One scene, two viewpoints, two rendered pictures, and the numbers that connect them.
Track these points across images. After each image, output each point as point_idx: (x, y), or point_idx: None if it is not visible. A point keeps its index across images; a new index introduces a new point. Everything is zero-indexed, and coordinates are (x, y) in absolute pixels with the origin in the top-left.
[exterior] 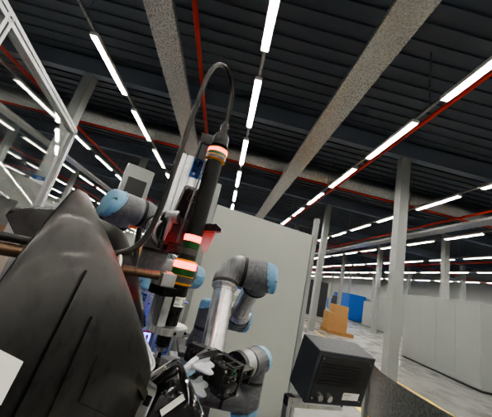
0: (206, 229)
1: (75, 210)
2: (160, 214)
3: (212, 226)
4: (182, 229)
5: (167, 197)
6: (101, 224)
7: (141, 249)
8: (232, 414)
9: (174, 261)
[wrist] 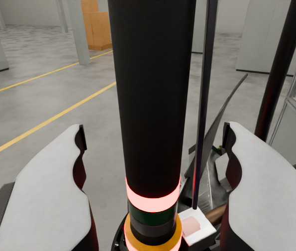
0: (82, 183)
1: (241, 78)
2: (256, 121)
3: (78, 145)
4: (194, 168)
5: (267, 80)
6: (238, 85)
7: None
8: None
9: None
